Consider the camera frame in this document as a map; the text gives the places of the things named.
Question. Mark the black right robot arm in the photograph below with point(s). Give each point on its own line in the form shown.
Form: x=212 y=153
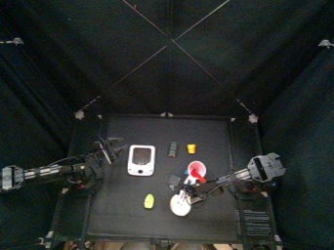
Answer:
x=257 y=171

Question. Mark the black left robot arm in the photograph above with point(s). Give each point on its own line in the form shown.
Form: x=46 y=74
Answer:
x=47 y=171

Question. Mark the white round plate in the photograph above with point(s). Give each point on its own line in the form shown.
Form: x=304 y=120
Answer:
x=180 y=206

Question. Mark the white toy scale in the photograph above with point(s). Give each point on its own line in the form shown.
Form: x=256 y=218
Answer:
x=141 y=159

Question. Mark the yellow-green toy food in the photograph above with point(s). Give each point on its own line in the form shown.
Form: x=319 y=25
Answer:
x=149 y=201

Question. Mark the green brown toy food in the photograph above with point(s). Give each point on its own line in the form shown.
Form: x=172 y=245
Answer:
x=173 y=149

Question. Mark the small yellow toy food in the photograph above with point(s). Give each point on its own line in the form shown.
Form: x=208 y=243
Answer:
x=192 y=148

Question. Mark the white printed label sticker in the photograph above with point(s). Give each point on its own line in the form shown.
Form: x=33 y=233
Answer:
x=257 y=221

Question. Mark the grey metal frame bracket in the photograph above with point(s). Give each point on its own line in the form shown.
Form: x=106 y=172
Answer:
x=15 y=41
x=253 y=118
x=79 y=114
x=166 y=114
x=325 y=43
x=47 y=237

